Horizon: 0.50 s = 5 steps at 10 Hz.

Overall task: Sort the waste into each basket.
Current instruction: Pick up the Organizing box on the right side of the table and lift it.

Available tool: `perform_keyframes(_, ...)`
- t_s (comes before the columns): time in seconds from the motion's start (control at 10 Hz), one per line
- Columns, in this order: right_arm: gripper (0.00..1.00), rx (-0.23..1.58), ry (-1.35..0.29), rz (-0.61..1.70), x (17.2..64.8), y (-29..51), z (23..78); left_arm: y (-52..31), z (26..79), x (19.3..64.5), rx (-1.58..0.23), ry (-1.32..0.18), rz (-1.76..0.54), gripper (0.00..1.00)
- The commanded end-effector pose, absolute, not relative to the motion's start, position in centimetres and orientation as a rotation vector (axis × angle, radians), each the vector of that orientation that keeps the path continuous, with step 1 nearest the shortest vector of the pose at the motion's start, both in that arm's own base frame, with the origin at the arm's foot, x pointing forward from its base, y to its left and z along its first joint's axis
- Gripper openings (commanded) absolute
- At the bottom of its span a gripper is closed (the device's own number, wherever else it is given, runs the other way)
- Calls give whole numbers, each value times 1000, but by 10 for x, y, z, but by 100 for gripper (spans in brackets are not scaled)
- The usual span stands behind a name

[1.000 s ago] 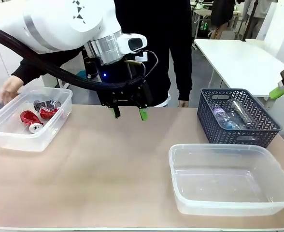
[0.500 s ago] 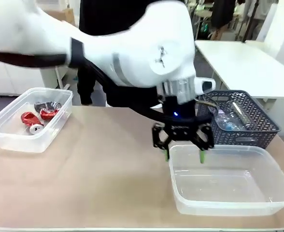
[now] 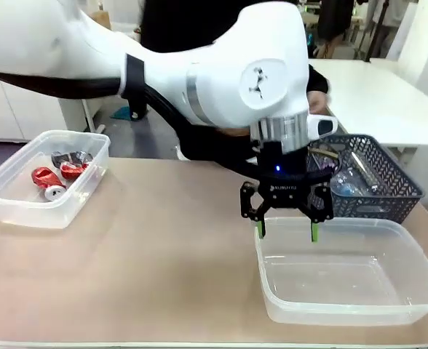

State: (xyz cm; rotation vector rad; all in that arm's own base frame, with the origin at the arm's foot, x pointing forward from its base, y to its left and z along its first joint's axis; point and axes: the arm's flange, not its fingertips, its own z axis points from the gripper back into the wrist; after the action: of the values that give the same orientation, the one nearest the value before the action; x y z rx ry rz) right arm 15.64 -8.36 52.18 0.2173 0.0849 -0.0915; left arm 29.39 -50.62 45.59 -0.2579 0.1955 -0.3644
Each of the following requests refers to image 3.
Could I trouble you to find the crushed red can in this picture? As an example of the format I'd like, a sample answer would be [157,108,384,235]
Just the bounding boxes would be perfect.
[58,161,91,181]
[31,166,68,202]

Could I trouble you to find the white table leg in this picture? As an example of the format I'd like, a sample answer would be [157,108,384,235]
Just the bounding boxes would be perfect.
[81,98,108,134]

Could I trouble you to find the person's right forearm black sleeve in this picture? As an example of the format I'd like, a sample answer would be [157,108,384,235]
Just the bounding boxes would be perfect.
[177,124,264,172]

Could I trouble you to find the crushed grey can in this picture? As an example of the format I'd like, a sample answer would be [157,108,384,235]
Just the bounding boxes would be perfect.
[50,150,93,169]

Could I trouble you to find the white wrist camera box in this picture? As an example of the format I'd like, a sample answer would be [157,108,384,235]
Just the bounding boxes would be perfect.
[306,113,339,140]

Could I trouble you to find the black cable strap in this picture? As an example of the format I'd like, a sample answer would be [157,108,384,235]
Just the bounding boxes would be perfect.
[121,53,146,121]

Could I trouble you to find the dark grey plastic basket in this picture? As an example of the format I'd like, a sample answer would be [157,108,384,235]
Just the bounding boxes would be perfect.
[306,134,427,225]

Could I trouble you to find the clear plastic container with cans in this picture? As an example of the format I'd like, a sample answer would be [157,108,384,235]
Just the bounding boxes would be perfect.
[0,129,111,230]

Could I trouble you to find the purple plastic wrapper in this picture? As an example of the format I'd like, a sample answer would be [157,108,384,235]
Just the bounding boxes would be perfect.
[309,146,341,172]

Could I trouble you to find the background person white clothes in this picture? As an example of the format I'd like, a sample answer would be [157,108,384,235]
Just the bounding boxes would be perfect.
[365,0,407,60]

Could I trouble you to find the background person dark clothes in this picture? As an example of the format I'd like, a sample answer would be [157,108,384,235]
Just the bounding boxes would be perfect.
[316,0,357,60]

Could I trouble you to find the person's left hand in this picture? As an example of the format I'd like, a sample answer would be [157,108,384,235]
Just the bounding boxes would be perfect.
[306,89,334,116]

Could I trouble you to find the white table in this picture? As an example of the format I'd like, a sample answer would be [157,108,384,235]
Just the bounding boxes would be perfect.
[307,57,428,149]

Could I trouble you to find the black cable bundle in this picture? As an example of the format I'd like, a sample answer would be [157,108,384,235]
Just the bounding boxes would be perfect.
[0,68,266,176]

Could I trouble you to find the person's right hand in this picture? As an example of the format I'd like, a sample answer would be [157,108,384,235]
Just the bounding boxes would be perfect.
[216,126,254,138]

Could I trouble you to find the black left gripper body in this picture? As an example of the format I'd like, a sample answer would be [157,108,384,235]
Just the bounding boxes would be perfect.
[256,142,312,209]

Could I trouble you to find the empty clear plastic container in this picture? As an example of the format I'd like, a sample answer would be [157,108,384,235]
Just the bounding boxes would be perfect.
[253,216,428,327]

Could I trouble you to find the white cabinet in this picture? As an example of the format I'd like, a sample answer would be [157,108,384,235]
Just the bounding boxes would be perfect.
[0,71,90,143]

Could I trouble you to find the teal floor object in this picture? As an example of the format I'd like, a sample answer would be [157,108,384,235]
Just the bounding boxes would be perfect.
[109,106,143,121]

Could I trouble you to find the clear plastic bottle blue label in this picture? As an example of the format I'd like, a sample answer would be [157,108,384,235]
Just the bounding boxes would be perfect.
[330,170,368,200]

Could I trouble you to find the cardboard box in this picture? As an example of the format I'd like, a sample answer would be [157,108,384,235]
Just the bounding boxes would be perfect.
[89,9,112,31]

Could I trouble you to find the person's black torso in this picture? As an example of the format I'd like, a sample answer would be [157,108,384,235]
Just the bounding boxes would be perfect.
[139,0,304,54]

